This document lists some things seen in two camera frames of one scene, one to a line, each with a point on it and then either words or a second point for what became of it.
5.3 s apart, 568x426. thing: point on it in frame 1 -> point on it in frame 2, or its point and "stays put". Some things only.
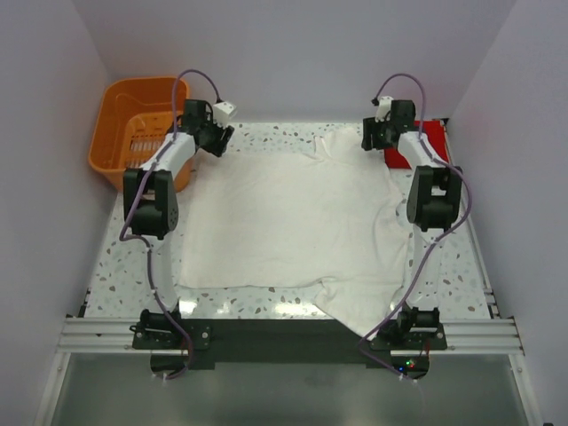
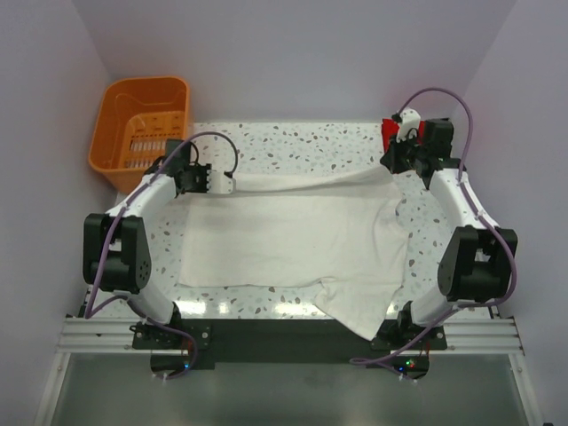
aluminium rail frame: x=488 y=334 stays put
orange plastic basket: x=132 y=115 stays put
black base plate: x=251 y=343 stays put
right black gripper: x=370 y=129 -> x=390 y=159
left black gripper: x=224 y=135 -> x=203 y=169
